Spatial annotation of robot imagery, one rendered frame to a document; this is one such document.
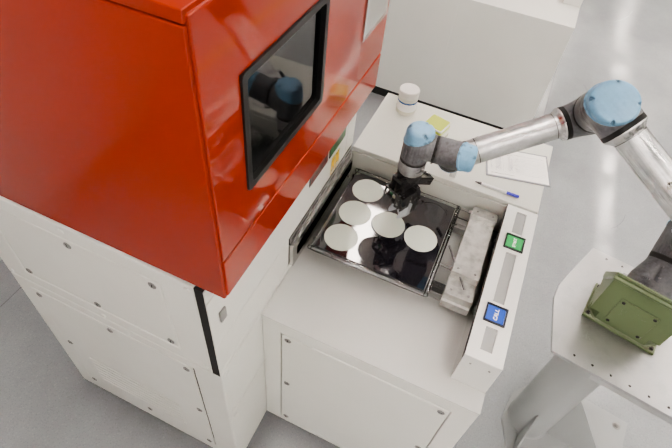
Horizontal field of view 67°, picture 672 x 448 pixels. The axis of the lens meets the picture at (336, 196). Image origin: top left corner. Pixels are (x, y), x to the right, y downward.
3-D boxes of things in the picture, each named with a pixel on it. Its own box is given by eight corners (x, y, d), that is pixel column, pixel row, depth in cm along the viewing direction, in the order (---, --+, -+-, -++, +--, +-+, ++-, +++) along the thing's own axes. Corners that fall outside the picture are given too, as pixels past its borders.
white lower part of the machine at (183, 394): (87, 386, 205) (7, 272, 144) (205, 241, 257) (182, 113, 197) (240, 469, 189) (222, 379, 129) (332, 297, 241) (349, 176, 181)
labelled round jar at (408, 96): (392, 112, 184) (397, 90, 177) (399, 102, 188) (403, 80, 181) (411, 118, 182) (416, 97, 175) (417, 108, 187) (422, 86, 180)
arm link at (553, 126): (595, 93, 147) (430, 146, 153) (610, 84, 136) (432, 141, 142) (609, 131, 146) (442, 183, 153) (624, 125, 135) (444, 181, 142)
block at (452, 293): (441, 297, 143) (444, 291, 141) (445, 288, 145) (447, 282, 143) (469, 308, 141) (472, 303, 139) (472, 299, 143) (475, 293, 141)
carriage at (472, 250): (438, 305, 145) (441, 299, 142) (469, 217, 168) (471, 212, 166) (465, 316, 143) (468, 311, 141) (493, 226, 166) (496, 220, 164)
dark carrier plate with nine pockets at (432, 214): (312, 245, 150) (312, 244, 149) (357, 172, 172) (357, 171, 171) (423, 291, 142) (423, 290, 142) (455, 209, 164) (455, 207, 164)
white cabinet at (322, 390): (266, 419, 202) (260, 316, 142) (358, 245, 264) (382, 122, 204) (419, 497, 188) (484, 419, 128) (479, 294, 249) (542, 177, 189)
